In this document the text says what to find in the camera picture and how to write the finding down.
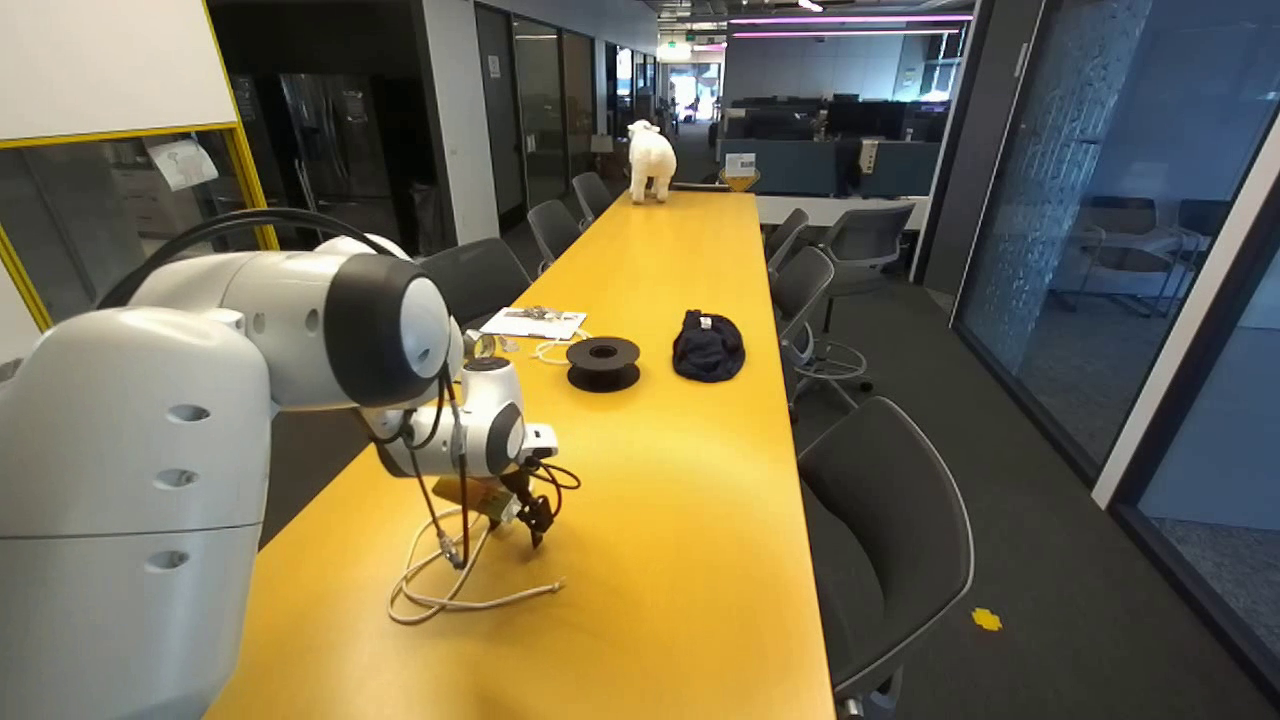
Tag dark grey office chair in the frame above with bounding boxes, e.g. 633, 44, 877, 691
796, 395, 977, 720

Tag row of grey office chairs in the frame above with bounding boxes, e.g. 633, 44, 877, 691
414, 171, 615, 332

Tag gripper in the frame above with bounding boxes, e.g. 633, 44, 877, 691
498, 466, 557, 550

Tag group of grey office chairs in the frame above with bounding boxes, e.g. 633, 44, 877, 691
764, 202, 917, 403

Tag steel refrigerator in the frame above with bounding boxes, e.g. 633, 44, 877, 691
278, 72, 399, 239

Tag black empty spool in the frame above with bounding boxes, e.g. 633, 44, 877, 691
565, 336, 643, 394

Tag chairs behind glass wall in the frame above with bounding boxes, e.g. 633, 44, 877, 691
1055, 196, 1236, 319

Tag row of monitors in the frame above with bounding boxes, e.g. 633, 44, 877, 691
728, 93, 949, 142

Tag white plush sheep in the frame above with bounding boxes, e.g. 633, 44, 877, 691
626, 119, 679, 206

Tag yellow framed window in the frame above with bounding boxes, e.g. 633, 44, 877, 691
0, 122, 279, 333

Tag white paper sheet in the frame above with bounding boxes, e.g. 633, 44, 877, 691
479, 306, 589, 342

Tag white rope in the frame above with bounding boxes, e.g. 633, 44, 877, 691
387, 503, 568, 627

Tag dark blue cap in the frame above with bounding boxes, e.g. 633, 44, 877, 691
671, 309, 747, 385

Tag thin white cable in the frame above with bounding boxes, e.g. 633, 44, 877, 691
532, 329, 594, 367

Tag paper note on window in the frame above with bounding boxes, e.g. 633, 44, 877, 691
144, 134, 221, 193

